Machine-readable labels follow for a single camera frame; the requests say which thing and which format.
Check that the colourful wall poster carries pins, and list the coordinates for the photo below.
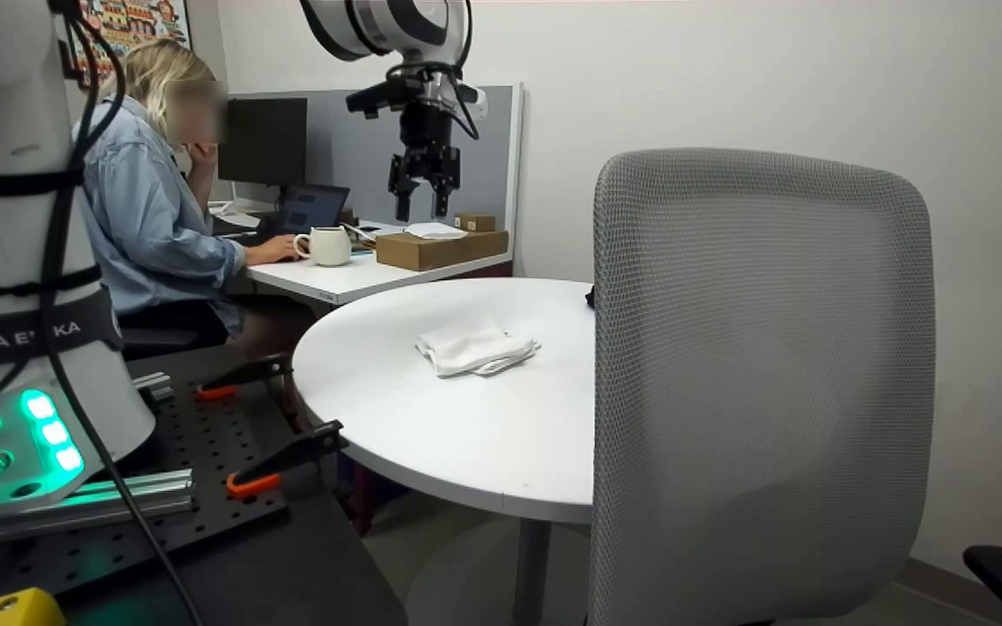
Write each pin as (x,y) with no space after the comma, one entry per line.
(136,22)

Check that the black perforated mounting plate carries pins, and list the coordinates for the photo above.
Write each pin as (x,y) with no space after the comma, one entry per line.
(224,543)

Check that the grey partition panel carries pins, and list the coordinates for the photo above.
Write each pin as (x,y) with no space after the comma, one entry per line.
(337,150)

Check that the silver aluminium rail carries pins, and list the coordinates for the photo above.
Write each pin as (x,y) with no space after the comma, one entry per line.
(140,489)

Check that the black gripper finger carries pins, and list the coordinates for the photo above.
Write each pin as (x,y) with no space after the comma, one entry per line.
(400,185)
(446,185)

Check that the white towel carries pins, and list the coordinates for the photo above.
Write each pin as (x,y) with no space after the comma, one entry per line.
(470,349)

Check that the black computer monitor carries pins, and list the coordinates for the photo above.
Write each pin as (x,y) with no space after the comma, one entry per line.
(263,139)

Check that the yellow plastic item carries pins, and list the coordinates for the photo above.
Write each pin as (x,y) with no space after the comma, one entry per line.
(15,609)

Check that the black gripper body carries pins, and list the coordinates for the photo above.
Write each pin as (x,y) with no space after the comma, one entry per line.
(428,125)

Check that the black office chair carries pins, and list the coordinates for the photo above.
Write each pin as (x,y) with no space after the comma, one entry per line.
(163,331)

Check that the white office desk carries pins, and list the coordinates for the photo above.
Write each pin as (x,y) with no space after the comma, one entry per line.
(337,279)

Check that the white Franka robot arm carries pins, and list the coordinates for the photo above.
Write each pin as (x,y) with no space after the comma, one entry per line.
(15,176)

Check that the grey mesh office chair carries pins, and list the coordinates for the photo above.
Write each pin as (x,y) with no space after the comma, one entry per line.
(756,382)

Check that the white paper sheet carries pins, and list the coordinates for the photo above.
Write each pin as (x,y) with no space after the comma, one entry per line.
(437,230)

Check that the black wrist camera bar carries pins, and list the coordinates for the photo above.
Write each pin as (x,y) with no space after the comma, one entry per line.
(370,99)

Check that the open laptop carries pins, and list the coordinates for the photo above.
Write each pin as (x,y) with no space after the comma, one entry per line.
(313,205)

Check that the stack of white papers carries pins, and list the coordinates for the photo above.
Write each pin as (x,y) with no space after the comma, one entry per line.
(234,213)

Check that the woman in denim shirt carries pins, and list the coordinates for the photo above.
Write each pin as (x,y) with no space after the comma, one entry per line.
(140,219)

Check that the grey table pedestal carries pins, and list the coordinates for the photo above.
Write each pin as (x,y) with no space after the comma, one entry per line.
(530,573)

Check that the large cardboard box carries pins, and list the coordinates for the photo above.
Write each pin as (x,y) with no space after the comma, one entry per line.
(437,252)

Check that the white mug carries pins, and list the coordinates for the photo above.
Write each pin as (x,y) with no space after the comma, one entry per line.
(327,245)

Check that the small cardboard box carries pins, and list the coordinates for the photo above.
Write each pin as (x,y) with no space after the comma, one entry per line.
(477,219)

